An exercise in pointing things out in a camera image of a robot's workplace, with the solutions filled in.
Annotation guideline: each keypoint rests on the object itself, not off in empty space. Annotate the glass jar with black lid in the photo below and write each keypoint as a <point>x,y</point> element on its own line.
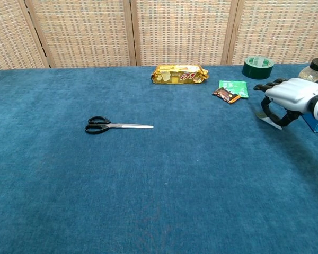
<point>311,74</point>

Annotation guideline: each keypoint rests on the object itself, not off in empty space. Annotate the woven bamboo folding screen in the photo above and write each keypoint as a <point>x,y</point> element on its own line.
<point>175,31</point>

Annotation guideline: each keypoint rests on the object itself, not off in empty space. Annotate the gold biscuit pack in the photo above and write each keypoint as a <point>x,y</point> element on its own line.
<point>178,74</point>

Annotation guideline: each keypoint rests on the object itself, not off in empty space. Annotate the green tape roll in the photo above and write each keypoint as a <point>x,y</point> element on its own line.
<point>257,70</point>

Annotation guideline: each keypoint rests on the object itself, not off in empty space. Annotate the blue carpet table mat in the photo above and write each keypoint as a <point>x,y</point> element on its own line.
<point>148,172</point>

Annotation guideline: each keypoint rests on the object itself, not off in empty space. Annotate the brown orange snack packet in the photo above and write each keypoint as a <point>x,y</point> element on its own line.
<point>226,95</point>

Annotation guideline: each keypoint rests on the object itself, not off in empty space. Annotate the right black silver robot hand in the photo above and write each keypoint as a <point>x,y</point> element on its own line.
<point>291,94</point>

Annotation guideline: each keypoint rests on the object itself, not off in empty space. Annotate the green sachet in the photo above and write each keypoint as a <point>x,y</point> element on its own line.
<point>236,87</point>

